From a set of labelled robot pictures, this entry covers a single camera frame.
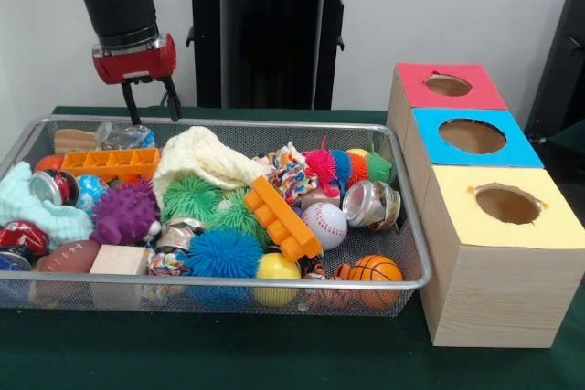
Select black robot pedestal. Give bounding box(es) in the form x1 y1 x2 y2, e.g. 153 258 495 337
176 0 368 110

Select purple spiky ball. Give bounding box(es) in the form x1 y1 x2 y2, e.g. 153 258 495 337
89 180 161 247

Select white baseball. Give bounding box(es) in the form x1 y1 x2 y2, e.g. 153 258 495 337
303 202 349 252

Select crushed silver can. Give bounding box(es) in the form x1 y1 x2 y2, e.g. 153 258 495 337
342 177 404 231

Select orange toy brick round studs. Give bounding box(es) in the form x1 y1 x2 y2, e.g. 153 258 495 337
243 175 324 263

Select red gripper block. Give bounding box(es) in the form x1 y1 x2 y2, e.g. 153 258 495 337
91 33 183 127

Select long orange toy brick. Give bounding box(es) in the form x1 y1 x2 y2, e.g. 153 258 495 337
59 147 161 183

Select small orange basketball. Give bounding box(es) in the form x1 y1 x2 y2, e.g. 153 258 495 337
348 254 404 309

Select clear shallow mesh bin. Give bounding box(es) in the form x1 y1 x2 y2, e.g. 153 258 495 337
0 114 433 318

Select dark green table cloth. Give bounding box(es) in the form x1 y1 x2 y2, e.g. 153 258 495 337
0 105 585 390

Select blue spiky ball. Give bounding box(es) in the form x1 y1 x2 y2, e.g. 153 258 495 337
186 229 264 311

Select wooden box three holes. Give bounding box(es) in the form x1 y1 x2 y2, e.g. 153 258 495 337
388 63 585 349

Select yellow ball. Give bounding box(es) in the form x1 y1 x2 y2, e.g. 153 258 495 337
255 252 303 307

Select green spiky ball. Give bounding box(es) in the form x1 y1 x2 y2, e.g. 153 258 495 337
212 189 271 247

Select cream knitted cloth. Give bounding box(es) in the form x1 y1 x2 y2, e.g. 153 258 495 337
151 126 271 211

